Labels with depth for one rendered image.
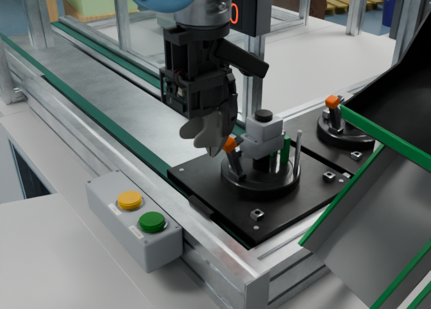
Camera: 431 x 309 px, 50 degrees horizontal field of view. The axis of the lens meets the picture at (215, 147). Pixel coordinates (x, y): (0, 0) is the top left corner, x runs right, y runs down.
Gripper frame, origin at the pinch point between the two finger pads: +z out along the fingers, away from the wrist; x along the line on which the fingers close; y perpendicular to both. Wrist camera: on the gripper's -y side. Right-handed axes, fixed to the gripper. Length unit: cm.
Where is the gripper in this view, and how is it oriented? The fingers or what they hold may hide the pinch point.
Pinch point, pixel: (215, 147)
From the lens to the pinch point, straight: 72.8
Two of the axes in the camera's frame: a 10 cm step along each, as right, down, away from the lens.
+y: -7.9, 3.2, -5.3
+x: 6.2, 4.1, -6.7
